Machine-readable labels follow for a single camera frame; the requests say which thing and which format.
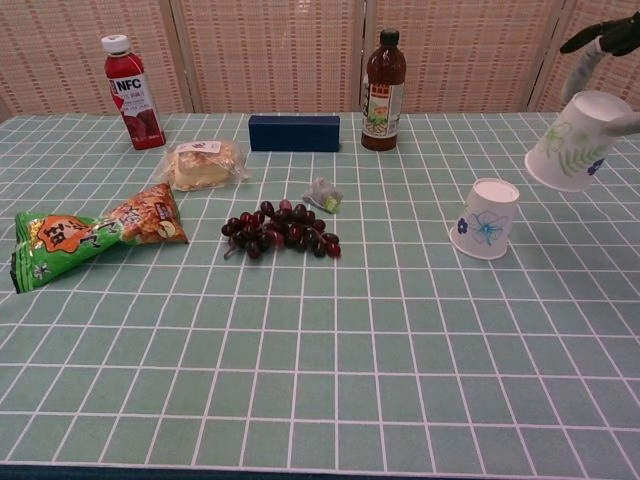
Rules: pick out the green and orange snack bag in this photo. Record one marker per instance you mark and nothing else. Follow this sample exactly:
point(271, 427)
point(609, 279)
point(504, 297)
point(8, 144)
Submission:
point(75, 240)

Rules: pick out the small grey tea bag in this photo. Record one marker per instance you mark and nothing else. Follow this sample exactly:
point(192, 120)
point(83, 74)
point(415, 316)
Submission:
point(322, 195)

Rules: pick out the red NFC juice bottle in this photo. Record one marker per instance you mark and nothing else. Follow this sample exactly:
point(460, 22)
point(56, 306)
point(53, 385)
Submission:
point(135, 100)

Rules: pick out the bunch of dark red grapes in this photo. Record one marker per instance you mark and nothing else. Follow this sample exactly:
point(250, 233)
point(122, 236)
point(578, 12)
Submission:
point(285, 230)

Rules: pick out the green checked tablecloth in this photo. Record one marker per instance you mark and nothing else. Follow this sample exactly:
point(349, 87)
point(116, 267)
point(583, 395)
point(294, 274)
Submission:
point(320, 350)

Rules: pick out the woven bamboo screen panel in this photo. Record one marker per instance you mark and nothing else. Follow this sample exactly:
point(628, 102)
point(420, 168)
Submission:
point(615, 75)
point(465, 55)
point(275, 55)
point(50, 60)

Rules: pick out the dark blue rectangular box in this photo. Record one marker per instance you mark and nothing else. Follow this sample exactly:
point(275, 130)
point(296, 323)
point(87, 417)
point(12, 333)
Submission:
point(294, 134)

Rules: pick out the black and grey right robot hand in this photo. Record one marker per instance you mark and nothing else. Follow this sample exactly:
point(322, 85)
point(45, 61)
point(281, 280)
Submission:
point(622, 37)

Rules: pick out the paper cup with blue flower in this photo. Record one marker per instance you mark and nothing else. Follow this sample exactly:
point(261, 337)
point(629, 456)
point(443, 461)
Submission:
point(487, 225)

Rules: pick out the bread in clear plastic bag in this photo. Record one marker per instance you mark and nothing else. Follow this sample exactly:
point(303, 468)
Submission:
point(200, 167)

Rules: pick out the brown sauce bottle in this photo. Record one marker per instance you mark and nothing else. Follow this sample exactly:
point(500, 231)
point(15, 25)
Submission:
point(382, 75)

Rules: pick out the paper cup with green leaves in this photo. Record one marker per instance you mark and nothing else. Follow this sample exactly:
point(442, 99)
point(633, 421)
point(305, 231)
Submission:
point(570, 145)

